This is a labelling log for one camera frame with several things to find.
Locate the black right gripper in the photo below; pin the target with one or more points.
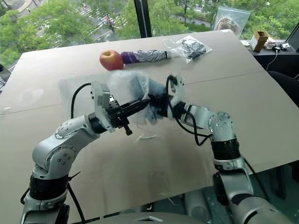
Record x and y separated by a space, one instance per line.
161 99

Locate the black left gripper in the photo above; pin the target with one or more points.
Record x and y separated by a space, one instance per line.
114 109

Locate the clear plastic bag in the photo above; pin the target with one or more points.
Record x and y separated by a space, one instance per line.
153 87

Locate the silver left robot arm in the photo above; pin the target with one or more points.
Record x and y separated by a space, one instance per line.
63 149

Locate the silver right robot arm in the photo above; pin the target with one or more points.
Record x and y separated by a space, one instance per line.
224 144

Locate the clear bag with black items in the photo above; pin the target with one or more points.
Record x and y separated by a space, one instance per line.
192 49

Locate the clear zip bag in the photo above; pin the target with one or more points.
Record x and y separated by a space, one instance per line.
230 19

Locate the small white plastic scrap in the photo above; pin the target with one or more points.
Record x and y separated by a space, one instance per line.
145 137

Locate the folded purple grey umbrella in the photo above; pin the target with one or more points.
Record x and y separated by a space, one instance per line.
144 56

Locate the red apple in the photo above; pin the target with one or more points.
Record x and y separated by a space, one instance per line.
111 60

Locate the black window mullion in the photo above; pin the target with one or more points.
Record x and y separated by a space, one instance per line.
143 17

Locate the small cardboard box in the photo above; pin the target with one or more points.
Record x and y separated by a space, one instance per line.
258 40

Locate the grey rounded robot body shape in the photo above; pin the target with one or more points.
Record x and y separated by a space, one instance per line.
198 207

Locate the white crumpled cloth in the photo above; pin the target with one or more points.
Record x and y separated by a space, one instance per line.
271 44

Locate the black rounded chair back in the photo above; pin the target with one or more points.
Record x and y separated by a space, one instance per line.
286 86

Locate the black side desk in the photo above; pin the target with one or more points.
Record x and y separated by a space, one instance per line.
282 59

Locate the small black device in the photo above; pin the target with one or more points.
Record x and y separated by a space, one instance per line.
284 45

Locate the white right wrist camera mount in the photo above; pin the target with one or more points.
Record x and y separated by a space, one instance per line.
178 85

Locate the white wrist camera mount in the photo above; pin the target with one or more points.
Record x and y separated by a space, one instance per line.
178 85
101 98

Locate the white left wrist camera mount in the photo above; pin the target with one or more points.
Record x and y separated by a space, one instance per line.
101 98

